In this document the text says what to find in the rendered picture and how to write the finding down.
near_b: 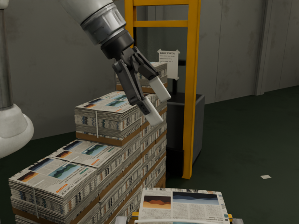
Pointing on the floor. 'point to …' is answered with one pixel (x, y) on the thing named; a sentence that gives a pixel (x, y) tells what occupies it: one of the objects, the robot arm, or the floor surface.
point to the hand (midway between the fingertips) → (160, 107)
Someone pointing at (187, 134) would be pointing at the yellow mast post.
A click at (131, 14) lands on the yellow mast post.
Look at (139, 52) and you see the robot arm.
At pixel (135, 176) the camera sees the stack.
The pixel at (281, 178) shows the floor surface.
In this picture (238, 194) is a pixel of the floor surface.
